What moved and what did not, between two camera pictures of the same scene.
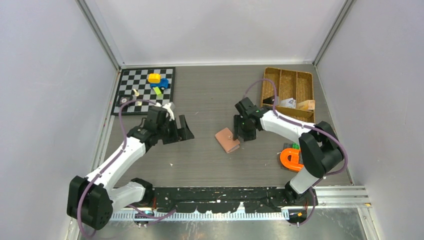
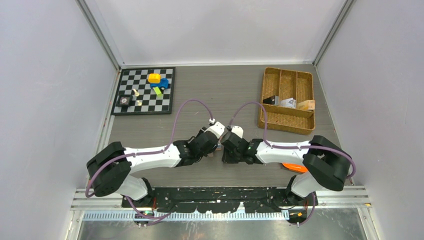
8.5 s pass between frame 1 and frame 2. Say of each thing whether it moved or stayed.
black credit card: stayed
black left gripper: moved
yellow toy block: stayed
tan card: stayed
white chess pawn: stayed
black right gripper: moved
